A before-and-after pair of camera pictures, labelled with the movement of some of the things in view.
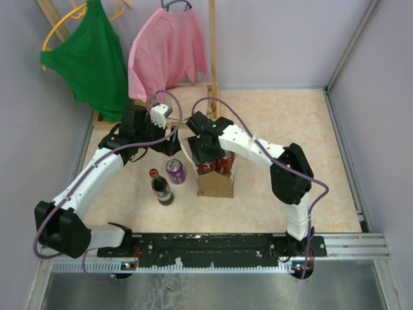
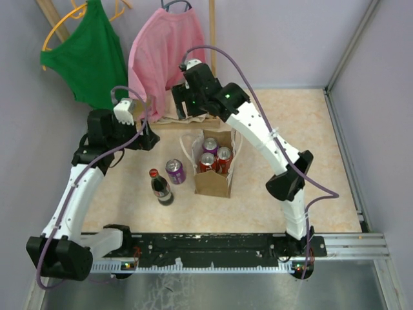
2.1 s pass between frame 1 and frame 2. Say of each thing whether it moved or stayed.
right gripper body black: moved
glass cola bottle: stayed
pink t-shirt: stayed
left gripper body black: moved
